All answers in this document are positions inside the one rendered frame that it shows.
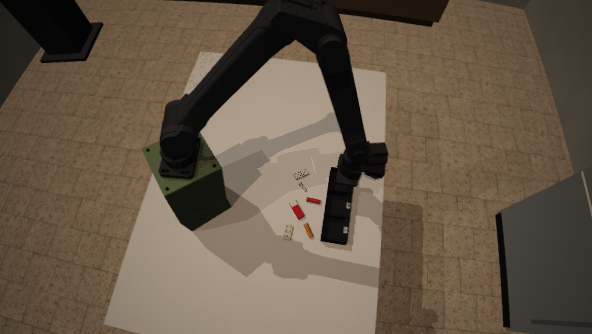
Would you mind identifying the orange aa battery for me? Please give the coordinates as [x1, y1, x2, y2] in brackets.
[304, 223, 313, 238]

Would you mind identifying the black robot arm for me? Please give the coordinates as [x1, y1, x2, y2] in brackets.
[159, 0, 388, 180]

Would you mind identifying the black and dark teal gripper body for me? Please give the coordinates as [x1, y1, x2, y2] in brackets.
[336, 154, 359, 187]

